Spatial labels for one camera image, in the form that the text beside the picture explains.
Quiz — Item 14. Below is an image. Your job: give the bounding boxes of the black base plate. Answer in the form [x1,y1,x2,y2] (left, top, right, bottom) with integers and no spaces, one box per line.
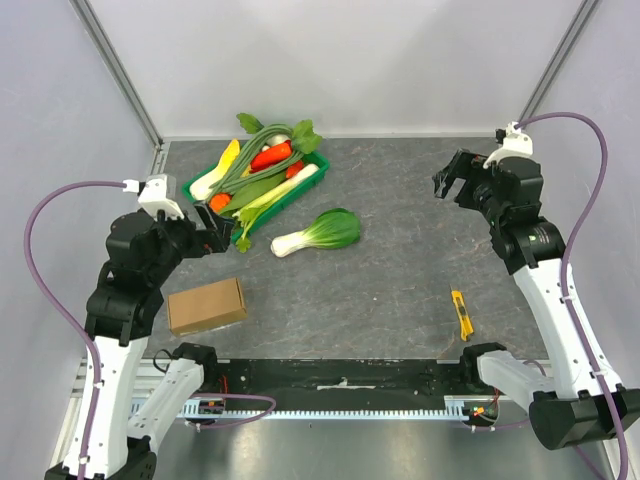
[200,359,494,412]

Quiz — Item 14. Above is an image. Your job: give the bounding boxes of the green long beans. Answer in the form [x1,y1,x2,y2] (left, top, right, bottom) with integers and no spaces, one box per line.
[208,123,307,193]

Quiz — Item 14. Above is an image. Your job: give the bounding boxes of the green leafy vegetable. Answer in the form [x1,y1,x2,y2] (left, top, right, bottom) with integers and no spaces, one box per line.
[236,113,323,154]

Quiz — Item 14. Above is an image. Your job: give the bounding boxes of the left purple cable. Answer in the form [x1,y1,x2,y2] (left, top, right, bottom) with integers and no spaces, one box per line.
[23,180,146,480]

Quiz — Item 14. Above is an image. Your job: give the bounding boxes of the yellow utility knife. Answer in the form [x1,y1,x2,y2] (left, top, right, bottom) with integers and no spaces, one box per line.
[451,290,474,342]

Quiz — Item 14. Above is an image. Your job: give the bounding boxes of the yellow corn cob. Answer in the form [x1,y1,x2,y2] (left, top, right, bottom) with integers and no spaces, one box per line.
[216,139,241,175]

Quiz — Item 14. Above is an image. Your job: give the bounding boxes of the brown cardboard express box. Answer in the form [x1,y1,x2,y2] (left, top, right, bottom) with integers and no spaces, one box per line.
[167,278,248,337]

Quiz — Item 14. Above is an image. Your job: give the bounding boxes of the purple cable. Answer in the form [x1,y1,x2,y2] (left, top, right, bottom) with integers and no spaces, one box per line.
[23,180,146,480]
[517,112,630,480]

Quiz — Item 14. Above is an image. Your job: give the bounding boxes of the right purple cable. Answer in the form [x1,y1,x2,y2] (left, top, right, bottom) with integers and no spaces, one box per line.
[517,112,630,480]

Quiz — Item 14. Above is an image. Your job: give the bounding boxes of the green bok choy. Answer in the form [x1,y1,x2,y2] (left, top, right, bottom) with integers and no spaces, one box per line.
[271,208,361,258]

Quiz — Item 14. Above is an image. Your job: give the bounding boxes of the red chili pepper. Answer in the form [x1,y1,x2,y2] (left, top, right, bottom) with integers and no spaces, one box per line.
[250,141,293,172]

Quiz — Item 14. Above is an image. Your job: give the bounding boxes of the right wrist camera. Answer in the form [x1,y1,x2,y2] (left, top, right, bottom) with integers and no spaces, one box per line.
[483,121,533,170]

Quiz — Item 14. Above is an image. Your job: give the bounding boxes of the green white leek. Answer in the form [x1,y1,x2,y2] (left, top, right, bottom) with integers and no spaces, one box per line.
[234,180,301,253]

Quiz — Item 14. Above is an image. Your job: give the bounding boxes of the grey cable duct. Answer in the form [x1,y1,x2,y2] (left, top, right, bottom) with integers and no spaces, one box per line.
[177,397,469,421]

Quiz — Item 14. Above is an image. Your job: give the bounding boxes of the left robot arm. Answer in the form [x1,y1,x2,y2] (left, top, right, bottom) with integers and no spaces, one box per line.
[45,203,234,479]

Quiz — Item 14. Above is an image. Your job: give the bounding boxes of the green plastic vegetable tray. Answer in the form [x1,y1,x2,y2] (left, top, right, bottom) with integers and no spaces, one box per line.
[181,152,330,242]

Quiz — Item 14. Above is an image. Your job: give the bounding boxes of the small orange pumpkin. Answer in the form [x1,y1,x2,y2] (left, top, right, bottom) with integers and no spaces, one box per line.
[209,193,232,213]

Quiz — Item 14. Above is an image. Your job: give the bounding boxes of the white daikon stalk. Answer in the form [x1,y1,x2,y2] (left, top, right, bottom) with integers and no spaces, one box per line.
[189,164,226,201]

